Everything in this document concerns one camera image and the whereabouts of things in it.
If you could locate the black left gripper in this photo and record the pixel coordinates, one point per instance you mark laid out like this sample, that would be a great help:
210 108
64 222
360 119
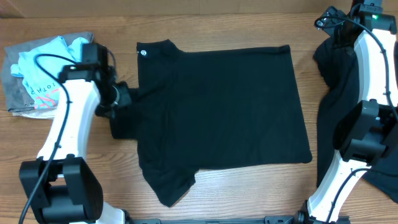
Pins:
124 88

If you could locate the black t-shirt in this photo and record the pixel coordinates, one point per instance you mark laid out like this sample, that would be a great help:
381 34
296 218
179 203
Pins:
211 110

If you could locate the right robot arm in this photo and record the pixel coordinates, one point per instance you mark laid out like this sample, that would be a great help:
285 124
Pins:
357 118

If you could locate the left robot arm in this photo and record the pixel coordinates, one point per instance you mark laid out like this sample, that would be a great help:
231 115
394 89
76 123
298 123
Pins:
59 185

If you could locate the dark navy t-shirt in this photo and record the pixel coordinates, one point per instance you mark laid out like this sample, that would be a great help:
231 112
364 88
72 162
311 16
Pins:
340 72

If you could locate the beige folded shirt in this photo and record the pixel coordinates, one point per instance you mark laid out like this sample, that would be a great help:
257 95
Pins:
37 114

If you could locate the light blue printed t-shirt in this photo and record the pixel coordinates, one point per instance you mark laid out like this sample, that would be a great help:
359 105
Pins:
36 67

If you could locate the grey folded shirt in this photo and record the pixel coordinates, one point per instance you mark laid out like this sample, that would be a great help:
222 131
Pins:
17 97

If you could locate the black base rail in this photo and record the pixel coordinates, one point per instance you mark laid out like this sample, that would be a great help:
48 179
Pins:
265 220

